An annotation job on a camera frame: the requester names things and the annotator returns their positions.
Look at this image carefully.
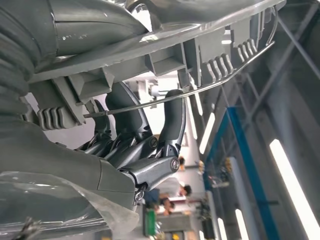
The green box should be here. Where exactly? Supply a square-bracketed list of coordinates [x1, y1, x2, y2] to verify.
[145, 208, 157, 237]

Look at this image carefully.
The ceiling light strip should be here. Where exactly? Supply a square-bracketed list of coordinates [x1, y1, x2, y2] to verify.
[235, 208, 249, 240]
[217, 217, 228, 240]
[269, 139, 320, 240]
[198, 112, 216, 155]

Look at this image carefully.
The clear plastic wrap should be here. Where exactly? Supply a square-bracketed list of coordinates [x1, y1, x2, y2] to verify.
[0, 171, 140, 240]

